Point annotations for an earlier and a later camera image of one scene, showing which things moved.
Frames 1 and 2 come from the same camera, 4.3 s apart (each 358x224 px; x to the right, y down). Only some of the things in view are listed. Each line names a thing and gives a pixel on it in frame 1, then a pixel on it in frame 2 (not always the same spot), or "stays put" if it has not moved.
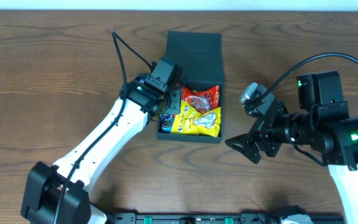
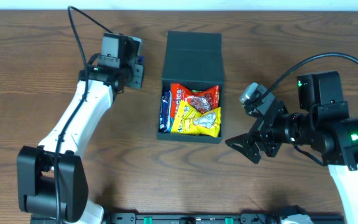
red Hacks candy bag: [203, 101] stays put
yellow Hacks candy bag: [191, 121] stays put
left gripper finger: [174, 107] → [137, 82]
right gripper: [266, 134] stays put
